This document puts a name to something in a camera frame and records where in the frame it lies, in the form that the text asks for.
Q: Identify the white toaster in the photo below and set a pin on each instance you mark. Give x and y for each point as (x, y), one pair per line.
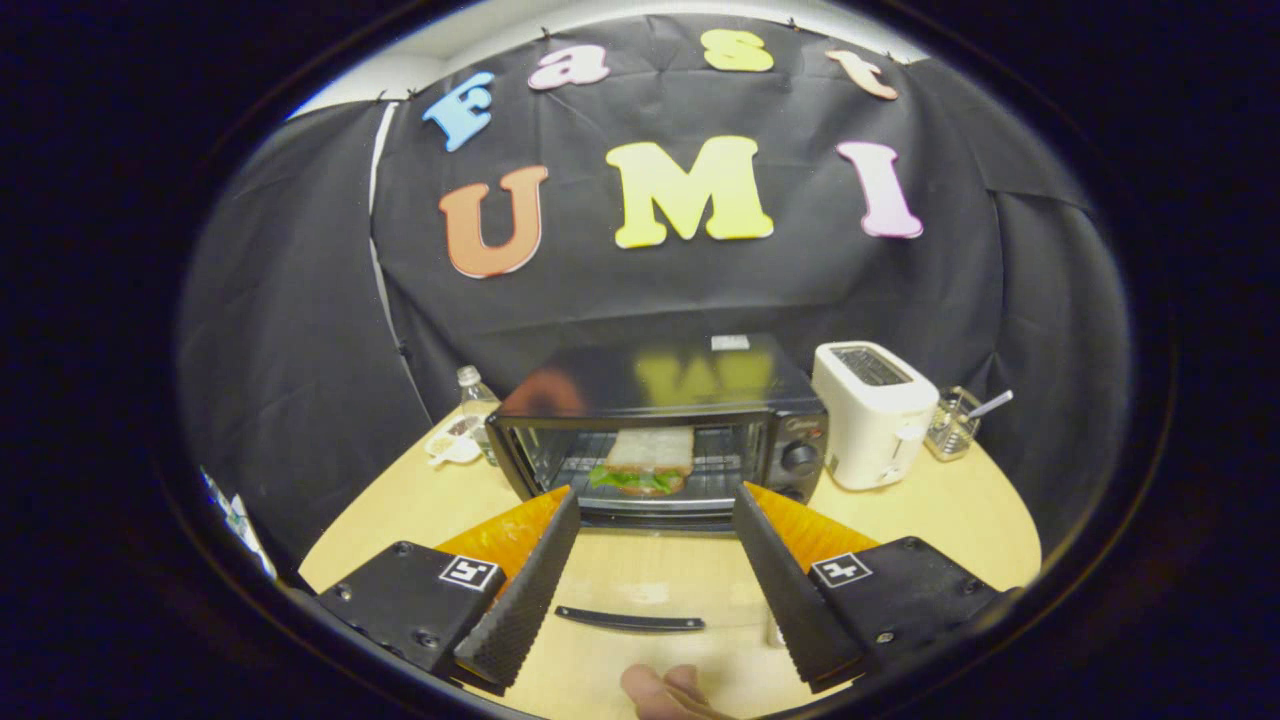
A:
(870, 420)

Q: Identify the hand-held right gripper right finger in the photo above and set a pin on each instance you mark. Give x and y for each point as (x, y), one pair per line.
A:
(785, 590)

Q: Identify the sandwich with lettuce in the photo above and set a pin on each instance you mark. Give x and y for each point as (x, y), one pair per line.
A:
(645, 460)

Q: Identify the clear plastic bottle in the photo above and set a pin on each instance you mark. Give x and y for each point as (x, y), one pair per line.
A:
(478, 410)

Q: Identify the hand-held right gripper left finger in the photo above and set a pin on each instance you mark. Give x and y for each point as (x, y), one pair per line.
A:
(525, 600)

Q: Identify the white snack dish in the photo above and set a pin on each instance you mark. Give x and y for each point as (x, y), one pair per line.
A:
(452, 442)

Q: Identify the white green printed bag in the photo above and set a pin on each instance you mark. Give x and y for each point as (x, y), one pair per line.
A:
(240, 525)

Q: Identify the black electric oven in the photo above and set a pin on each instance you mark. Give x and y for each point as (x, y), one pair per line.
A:
(650, 385)

